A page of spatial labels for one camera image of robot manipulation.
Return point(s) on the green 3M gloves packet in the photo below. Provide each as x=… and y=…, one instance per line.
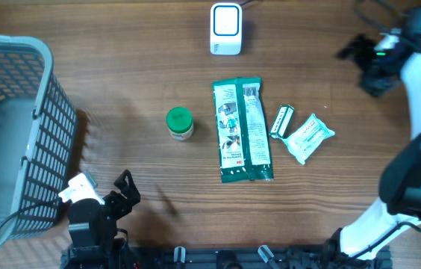
x=244, y=152

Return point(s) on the grey plastic mesh basket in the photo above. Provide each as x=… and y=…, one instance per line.
x=38, y=123

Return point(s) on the white barcode scanner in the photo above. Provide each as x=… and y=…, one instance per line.
x=226, y=28

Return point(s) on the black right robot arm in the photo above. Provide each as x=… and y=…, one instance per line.
x=398, y=206

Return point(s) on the green white small box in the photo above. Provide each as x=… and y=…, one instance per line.
x=281, y=122

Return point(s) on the teal wet wipes packet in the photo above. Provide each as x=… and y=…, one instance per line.
x=306, y=139

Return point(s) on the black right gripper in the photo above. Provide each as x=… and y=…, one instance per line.
x=378, y=84

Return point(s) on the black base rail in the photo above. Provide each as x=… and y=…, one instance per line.
x=293, y=257

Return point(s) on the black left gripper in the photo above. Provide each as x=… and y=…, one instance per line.
x=124, y=207

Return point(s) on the green lid jar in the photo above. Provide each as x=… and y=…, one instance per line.
x=179, y=121

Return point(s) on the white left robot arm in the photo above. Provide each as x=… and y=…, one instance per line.
x=97, y=241

